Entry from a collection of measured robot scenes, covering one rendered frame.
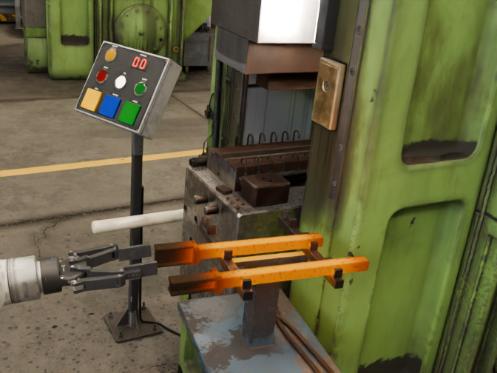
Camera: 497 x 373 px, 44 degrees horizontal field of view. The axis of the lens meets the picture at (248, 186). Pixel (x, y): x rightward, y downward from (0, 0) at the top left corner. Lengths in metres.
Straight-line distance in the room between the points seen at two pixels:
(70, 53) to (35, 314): 4.07
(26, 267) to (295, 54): 0.95
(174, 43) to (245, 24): 5.03
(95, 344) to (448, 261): 1.49
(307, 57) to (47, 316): 1.67
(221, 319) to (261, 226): 0.31
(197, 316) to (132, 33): 5.16
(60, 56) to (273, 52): 4.94
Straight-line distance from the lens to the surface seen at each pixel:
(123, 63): 2.32
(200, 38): 7.19
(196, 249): 1.35
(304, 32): 1.75
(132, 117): 2.19
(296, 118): 2.20
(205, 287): 1.27
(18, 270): 1.31
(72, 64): 6.62
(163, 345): 2.70
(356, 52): 1.56
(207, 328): 1.58
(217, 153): 1.94
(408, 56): 1.52
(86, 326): 2.82
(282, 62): 1.79
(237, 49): 1.78
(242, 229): 1.74
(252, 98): 2.09
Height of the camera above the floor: 1.66
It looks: 23 degrees down
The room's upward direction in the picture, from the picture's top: 6 degrees clockwise
